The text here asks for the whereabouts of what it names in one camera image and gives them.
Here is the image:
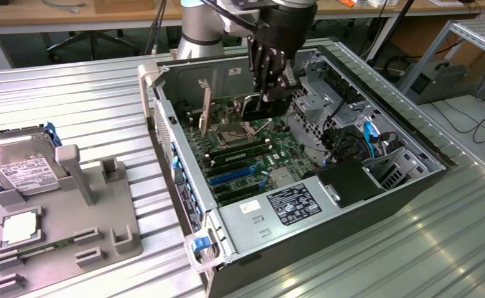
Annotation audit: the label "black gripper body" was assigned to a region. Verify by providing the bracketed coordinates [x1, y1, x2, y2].
[248, 4, 317, 60]

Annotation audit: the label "graphics card with metal bracket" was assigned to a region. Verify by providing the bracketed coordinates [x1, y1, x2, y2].
[197, 78, 289, 135]

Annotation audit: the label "metal disk bay cage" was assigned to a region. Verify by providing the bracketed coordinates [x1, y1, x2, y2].
[287, 76, 376, 150]

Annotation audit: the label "CPU socket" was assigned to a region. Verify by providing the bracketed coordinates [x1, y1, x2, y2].
[211, 123, 248, 147]

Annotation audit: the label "green motherboard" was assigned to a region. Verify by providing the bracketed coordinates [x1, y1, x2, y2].
[179, 99, 321, 207]

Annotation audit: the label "black RAM stick in slot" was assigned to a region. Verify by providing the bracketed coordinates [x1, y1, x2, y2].
[207, 143, 268, 165]

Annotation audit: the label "black pole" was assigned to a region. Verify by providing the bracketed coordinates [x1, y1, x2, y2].
[368, 0, 416, 65]

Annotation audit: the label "silver chipset heatsink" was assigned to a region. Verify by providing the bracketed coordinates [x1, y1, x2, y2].
[268, 169, 299, 184]

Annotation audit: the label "blue expansion slot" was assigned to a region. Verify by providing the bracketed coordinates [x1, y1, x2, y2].
[208, 167, 256, 186]

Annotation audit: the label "black plastic shroud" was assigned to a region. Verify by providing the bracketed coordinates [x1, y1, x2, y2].
[301, 160, 387, 209]

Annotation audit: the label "small metal disk bay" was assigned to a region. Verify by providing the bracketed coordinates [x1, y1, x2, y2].
[362, 147, 430, 191]

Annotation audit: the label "black office chair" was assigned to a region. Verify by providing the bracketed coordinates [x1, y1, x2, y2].
[44, 29, 140, 62]

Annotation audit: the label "open black PC case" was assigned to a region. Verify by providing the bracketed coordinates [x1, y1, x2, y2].
[136, 45, 458, 298]

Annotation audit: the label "silver power supply with label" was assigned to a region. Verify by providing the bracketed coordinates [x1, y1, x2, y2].
[216, 182, 340, 254]

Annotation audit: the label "blue disk carrier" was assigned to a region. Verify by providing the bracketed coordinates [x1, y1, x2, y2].
[0, 122, 64, 147]

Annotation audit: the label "blue case latch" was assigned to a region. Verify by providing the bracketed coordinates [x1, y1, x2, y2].
[188, 237, 209, 251]

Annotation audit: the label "silver hard disk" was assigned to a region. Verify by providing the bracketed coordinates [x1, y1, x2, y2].
[0, 125, 66, 196]

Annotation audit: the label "grey parts rack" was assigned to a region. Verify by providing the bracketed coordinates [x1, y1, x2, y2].
[0, 144, 143, 297]

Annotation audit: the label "green RAM stick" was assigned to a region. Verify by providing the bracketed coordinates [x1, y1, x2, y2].
[17, 237, 77, 258]

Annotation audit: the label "CPU with silver lid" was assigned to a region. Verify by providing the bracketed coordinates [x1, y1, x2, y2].
[0, 214, 40, 243]

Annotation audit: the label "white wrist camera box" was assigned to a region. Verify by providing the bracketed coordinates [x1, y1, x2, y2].
[220, 0, 267, 35]

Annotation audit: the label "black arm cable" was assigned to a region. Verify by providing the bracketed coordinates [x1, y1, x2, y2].
[200, 0, 269, 32]

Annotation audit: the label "black wire bundle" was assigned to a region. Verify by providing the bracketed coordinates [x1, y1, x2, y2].
[321, 129, 370, 163]

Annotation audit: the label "grey hanging cable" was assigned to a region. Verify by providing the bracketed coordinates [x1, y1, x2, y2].
[143, 0, 168, 56]

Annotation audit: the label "coiled black cable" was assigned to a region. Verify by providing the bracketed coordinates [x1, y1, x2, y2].
[383, 55, 411, 79]

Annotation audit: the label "blue wire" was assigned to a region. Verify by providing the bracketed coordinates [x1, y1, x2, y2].
[362, 120, 382, 161]

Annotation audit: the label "grey box with black handle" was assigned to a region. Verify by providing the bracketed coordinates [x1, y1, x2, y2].
[398, 60, 468, 106]

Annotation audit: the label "aluminium frame table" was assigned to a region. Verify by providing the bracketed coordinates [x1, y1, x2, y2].
[396, 19, 485, 103]

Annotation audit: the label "black wires on side table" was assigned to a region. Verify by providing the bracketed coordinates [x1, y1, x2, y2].
[430, 102, 485, 144]

